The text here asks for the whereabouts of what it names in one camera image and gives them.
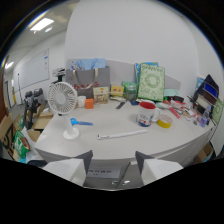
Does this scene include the grey paper gift bag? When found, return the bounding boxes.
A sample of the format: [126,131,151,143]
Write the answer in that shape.
[64,65,111,100]

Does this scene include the yellow tape roll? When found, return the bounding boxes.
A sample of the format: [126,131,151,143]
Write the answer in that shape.
[156,114,174,129]

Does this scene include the brown cardboard box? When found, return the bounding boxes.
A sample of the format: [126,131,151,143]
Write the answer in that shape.
[31,111,54,132]

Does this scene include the red white mug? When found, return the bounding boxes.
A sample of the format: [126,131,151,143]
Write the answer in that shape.
[136,101,161,128]

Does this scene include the green printed carton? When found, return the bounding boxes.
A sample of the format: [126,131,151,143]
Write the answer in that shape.
[13,129,32,161]

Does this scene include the red pen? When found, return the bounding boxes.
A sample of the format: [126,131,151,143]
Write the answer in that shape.
[168,106,181,120]

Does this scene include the orange small box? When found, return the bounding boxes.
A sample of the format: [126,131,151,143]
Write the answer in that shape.
[84,98,95,110]

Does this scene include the white small cup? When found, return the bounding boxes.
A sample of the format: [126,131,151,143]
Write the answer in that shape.
[77,95,87,108]

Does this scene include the white desk fan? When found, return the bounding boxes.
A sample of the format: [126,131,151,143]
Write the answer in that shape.
[47,82,81,141]

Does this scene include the small plastic bottle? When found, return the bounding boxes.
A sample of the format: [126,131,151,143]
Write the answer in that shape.
[200,105,212,128]

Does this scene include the black office chair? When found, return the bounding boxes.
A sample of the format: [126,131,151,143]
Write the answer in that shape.
[22,87,46,130]

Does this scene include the beige printed box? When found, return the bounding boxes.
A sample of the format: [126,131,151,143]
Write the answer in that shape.
[92,86,110,105]

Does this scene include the green glass jar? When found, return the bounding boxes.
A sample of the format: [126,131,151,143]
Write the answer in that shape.
[125,83,138,102]

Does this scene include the yellow snack packet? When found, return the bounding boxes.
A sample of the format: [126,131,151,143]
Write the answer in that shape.
[110,84,125,98]

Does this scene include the black desk organizer rack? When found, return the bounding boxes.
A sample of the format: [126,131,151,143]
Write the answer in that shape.
[192,74,220,116]

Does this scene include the office printer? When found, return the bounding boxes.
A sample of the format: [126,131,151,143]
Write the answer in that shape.
[51,67,66,84]

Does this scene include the ceiling light panel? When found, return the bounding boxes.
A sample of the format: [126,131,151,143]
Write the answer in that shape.
[29,17,55,33]

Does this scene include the blue handled scissors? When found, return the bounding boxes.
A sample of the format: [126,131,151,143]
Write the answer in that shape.
[69,117,94,127]

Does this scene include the white wall whiteboard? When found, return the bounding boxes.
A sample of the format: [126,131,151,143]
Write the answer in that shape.
[15,48,51,90]

